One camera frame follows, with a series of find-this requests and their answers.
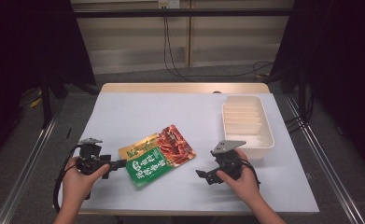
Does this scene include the white wall power outlet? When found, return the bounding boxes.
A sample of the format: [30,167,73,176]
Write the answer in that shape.
[158,0,181,9]

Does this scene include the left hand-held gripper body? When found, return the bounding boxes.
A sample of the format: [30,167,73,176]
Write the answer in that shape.
[76,137,113,175]

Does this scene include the white table mat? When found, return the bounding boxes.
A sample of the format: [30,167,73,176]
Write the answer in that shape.
[56,91,321,215]

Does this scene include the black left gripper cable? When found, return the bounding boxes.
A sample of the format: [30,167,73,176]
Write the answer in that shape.
[52,145,80,215]

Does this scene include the black hanging wall cable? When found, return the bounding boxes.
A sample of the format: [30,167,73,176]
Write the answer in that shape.
[161,15,275,79]

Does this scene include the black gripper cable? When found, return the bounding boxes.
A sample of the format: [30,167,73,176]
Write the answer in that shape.
[239,158,262,189]
[52,145,80,215]

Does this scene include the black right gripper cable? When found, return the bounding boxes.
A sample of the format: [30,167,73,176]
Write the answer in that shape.
[239,158,262,189]

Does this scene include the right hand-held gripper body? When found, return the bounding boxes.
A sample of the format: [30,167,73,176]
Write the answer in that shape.
[210,139,244,182]

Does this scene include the black curtain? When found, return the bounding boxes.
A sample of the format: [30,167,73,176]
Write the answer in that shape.
[0,0,98,175]
[270,0,365,175]

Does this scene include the white plastic divided container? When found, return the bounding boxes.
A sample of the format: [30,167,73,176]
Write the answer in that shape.
[221,94,275,161]

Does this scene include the green and red snack packet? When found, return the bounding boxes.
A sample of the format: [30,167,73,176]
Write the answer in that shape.
[118,124,198,189]

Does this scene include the person's left hand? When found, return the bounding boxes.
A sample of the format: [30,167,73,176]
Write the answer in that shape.
[61,156,111,210]

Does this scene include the black floor cables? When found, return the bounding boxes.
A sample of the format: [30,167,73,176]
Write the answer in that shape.
[283,92,316,135]

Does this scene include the aluminium frame rail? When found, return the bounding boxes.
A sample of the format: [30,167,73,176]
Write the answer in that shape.
[0,101,66,224]
[284,94,365,224]

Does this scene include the black horizontal frame bar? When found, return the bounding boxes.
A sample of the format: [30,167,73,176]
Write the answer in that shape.
[72,7,296,19]

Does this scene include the person's right hand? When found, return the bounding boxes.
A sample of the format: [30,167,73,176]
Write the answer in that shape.
[216,148,262,208]

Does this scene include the black metal stand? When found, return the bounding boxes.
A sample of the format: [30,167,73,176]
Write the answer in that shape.
[39,69,69,131]

